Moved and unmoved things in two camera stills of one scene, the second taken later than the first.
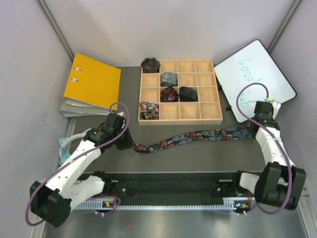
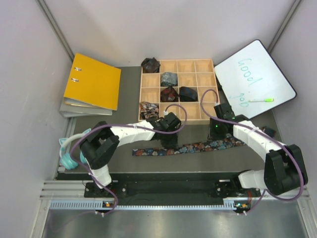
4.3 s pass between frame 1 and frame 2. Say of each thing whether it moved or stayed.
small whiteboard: stayed
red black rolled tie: stayed
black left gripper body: moved
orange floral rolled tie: stayed
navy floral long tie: moved
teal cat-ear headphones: stayed
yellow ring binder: stayed
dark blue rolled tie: stayed
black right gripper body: moved
